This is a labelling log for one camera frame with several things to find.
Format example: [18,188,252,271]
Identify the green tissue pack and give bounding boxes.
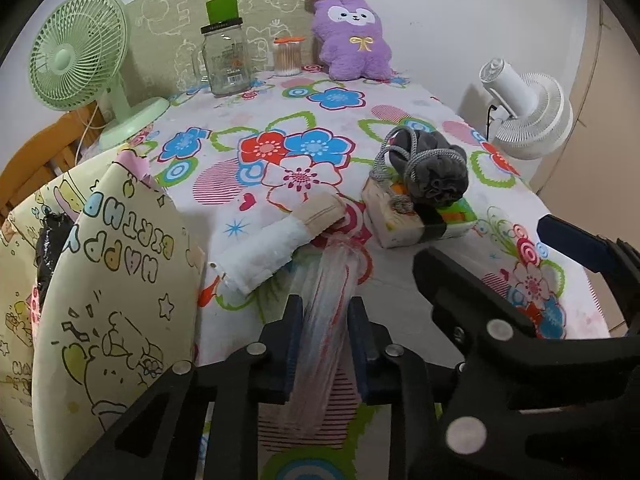
[362,178,478,249]

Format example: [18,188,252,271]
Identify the clear plastic bag roll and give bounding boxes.
[284,234,361,438]

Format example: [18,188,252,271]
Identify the grey drawstring pouch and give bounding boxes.
[369,125,469,214]

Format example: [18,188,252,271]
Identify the white umbrella pouch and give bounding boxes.
[212,192,346,295]

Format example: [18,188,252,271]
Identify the black plastic bag bundle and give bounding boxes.
[35,212,74,307]

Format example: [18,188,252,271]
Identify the beige door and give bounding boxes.
[532,0,639,247]

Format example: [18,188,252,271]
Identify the yellow cartoon storage box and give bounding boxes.
[1,150,204,479]

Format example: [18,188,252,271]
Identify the white standing fan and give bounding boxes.
[480,58,574,160]

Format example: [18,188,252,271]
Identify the floral tablecloth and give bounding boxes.
[89,69,614,480]

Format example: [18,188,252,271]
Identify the wooden bed headboard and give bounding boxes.
[0,101,106,220]

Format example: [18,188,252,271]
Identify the purple plush bunny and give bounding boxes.
[311,0,393,81]

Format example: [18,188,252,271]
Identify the toothpick jar orange lid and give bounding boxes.
[272,37,305,77]

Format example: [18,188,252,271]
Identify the glass mason jar mug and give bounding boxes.
[192,18,253,98]

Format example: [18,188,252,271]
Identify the green cartoon cardboard panel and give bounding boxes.
[122,0,311,103]

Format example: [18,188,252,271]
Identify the green desk fan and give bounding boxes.
[28,0,169,151]

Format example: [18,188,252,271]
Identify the green cup on jar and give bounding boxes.
[205,0,240,25]

